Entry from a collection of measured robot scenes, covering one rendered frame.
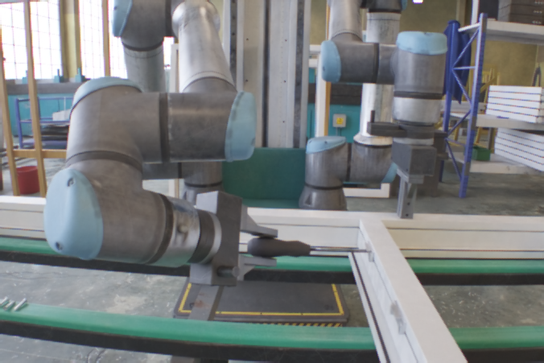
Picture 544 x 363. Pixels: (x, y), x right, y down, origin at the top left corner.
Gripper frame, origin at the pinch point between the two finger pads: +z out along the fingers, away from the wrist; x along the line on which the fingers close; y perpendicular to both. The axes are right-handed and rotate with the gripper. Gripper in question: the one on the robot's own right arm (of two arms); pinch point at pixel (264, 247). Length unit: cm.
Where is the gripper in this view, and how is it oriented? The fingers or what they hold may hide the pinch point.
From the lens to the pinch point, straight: 62.9
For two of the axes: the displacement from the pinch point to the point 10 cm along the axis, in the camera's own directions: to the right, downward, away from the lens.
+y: 7.8, -1.3, -6.2
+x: 0.5, -9.6, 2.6
